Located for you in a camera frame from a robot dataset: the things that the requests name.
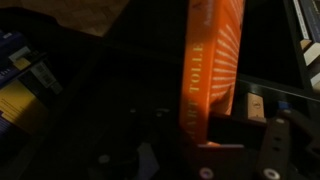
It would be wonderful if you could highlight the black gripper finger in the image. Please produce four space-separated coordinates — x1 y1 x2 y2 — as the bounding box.
255 110 320 180

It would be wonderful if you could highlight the orange book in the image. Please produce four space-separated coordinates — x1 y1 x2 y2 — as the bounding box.
179 0 246 147

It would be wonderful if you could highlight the black cube bookshelf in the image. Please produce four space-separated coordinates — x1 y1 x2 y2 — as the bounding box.
1 0 319 180

